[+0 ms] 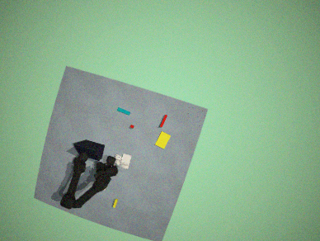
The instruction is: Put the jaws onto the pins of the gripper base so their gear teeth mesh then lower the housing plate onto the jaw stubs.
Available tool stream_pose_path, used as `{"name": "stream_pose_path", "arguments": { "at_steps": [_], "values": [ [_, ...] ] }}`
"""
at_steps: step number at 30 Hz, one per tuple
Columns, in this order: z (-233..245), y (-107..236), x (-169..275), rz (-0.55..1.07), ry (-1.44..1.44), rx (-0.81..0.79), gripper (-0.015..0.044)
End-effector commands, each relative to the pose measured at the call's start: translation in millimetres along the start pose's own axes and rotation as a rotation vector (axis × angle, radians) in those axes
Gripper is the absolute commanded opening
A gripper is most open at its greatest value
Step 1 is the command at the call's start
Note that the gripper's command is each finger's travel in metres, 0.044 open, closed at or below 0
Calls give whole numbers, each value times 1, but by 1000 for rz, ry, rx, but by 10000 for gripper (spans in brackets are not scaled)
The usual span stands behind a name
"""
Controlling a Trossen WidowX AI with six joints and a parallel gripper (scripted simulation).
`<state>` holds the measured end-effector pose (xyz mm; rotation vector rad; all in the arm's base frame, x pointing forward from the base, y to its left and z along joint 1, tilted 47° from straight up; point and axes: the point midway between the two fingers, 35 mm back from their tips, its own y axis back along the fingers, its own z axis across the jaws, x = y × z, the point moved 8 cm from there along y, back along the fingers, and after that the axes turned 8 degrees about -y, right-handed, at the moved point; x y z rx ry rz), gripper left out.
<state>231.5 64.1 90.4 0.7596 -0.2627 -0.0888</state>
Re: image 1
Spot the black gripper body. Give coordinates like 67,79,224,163
102,156,115,169

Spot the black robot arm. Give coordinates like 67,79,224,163
60,152,119,210

